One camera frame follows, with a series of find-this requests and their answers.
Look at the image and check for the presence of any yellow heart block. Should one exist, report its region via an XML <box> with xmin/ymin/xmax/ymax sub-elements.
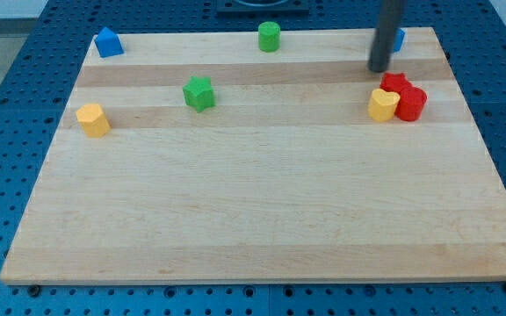
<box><xmin>367</xmin><ymin>89</ymin><xmax>401</xmax><ymax>122</ymax></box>

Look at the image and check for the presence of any red star block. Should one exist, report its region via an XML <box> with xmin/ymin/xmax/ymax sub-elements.
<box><xmin>379</xmin><ymin>72</ymin><xmax>413</xmax><ymax>93</ymax></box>

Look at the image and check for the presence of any yellow hexagon block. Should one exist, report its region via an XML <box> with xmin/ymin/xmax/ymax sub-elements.
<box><xmin>76</xmin><ymin>104</ymin><xmax>111</xmax><ymax>138</ymax></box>

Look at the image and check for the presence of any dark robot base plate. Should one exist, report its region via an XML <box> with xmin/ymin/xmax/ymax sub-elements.
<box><xmin>214</xmin><ymin>0</ymin><xmax>309</xmax><ymax>15</ymax></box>

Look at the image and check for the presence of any blue pentagon block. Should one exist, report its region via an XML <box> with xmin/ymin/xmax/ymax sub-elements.
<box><xmin>94</xmin><ymin>27</ymin><xmax>124</xmax><ymax>58</ymax></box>

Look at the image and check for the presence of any light wooden board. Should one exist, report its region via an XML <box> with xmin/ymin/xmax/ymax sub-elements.
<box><xmin>0</xmin><ymin>27</ymin><xmax>506</xmax><ymax>285</ymax></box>

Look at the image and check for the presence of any blue block behind rod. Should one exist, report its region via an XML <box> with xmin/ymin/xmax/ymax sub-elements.
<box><xmin>393</xmin><ymin>28</ymin><xmax>406</xmax><ymax>53</ymax></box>

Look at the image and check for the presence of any red circle block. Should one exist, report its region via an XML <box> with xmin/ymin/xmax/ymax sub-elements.
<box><xmin>395</xmin><ymin>87</ymin><xmax>428</xmax><ymax>122</ymax></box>

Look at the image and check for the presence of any green star block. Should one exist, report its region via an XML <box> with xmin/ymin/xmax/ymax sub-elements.
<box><xmin>183</xmin><ymin>76</ymin><xmax>215</xmax><ymax>112</ymax></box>

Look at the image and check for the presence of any green cylinder block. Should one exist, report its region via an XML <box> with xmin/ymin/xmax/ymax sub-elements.
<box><xmin>257</xmin><ymin>21</ymin><xmax>280</xmax><ymax>53</ymax></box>

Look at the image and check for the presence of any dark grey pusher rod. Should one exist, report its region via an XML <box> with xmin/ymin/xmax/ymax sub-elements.
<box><xmin>367</xmin><ymin>0</ymin><xmax>407</xmax><ymax>73</ymax></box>

